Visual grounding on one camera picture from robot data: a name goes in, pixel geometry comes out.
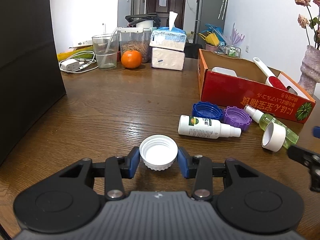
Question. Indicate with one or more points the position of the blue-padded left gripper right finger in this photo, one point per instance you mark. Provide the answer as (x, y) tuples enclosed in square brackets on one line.
[(199, 168)]

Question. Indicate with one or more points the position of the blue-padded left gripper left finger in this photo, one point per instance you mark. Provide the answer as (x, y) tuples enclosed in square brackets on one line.
[(118, 168)]

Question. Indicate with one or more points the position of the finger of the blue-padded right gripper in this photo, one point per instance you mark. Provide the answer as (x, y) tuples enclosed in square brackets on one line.
[(316, 132)]

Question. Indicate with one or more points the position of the white spray bottle green label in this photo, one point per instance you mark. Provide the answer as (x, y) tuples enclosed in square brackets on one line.
[(206, 128)]

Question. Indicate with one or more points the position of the white bottle cap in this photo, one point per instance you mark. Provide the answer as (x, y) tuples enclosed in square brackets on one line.
[(158, 152)]

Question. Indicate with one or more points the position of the blue bottle cap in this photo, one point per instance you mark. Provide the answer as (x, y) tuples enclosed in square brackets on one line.
[(207, 110)]

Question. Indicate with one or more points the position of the purple bottle cap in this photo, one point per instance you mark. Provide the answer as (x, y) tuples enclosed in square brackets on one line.
[(236, 117)]

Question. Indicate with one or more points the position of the white red lint brush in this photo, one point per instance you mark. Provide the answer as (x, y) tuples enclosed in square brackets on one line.
[(271, 79)]

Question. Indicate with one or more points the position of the white translucent plastic container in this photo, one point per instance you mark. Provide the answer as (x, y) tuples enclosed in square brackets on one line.
[(224, 71)]

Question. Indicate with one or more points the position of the white tape roll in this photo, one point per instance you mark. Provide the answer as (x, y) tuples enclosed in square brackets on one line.
[(273, 137)]

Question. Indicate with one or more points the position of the green liquid spray bottle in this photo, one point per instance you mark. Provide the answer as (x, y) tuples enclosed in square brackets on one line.
[(263, 119)]

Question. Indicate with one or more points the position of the pink ceramic vase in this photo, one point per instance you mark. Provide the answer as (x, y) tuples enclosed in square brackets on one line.
[(310, 74)]

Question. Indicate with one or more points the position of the orange red cardboard box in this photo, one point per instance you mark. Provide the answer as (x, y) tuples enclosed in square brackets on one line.
[(249, 88)]

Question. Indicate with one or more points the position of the orange fruit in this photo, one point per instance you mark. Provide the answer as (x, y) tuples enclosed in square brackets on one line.
[(131, 59)]

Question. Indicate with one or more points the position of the purple tissue pack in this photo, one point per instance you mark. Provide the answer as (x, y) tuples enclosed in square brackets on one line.
[(167, 59)]

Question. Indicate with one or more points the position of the metal storage cart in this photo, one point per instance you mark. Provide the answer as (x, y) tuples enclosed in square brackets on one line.
[(229, 51)]

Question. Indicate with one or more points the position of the black folding chair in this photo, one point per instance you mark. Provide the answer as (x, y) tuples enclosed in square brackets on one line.
[(191, 50)]

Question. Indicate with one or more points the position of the black monitor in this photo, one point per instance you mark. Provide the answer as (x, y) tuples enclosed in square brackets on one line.
[(31, 81)]

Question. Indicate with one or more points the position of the clear plastic cup with straw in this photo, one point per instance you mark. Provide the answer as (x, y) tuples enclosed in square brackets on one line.
[(106, 48)]

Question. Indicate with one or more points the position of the pink bucket with yellow items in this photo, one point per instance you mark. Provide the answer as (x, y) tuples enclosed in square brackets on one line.
[(212, 42)]

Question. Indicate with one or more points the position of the dried pink roses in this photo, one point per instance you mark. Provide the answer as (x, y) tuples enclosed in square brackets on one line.
[(309, 21)]

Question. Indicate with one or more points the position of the clear food container with lid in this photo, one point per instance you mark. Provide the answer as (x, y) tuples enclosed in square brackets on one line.
[(136, 38)]

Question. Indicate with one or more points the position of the blue tissue pack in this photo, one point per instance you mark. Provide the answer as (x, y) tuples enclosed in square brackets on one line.
[(169, 37)]

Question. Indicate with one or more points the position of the black white kitchen appliance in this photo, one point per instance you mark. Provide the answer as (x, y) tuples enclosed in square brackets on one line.
[(143, 20)]

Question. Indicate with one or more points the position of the grey refrigerator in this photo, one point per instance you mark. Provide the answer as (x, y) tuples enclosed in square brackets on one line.
[(207, 13)]

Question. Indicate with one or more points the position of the dark brown entrance door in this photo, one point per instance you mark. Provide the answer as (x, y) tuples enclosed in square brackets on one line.
[(162, 9)]

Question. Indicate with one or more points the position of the white charger with cable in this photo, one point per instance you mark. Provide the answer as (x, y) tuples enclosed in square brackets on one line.
[(78, 63)]

